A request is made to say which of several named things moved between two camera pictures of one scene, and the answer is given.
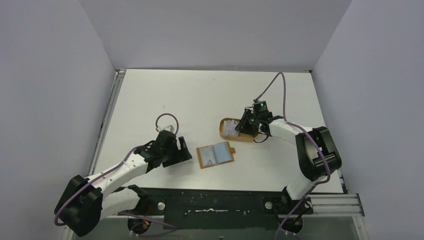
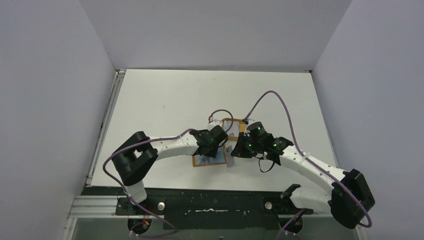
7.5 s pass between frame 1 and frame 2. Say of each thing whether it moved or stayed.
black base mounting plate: stayed
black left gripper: moved
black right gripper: moved
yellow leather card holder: moved
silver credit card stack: stayed
